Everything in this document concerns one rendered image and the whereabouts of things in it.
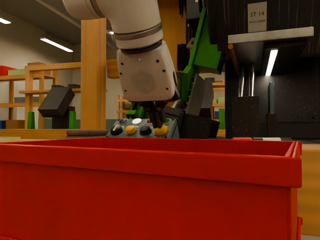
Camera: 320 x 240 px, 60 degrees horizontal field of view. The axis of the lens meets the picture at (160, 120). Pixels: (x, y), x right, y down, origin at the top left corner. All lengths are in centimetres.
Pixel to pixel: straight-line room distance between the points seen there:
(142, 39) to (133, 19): 3
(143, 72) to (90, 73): 90
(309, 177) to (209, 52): 44
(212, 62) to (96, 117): 71
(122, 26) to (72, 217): 30
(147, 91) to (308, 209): 35
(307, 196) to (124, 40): 41
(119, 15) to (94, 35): 96
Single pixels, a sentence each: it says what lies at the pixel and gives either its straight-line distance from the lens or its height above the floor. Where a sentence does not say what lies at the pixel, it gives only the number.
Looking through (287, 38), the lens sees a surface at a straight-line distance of 62.
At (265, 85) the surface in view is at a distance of 94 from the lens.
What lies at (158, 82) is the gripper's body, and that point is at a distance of 50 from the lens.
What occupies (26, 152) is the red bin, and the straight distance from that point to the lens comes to 30.
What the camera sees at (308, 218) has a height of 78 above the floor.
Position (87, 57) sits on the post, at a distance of 141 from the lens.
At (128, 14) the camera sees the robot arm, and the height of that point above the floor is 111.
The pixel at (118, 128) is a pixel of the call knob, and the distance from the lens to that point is 62.
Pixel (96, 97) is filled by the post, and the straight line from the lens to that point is 135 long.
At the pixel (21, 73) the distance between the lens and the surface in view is 650.
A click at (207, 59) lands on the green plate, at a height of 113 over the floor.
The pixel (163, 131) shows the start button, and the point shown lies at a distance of 58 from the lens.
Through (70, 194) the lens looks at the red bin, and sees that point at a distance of 27.
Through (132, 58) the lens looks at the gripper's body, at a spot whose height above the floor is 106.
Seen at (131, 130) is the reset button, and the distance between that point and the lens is 60.
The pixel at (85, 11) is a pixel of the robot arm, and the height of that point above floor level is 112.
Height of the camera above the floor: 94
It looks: 1 degrees up
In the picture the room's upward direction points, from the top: straight up
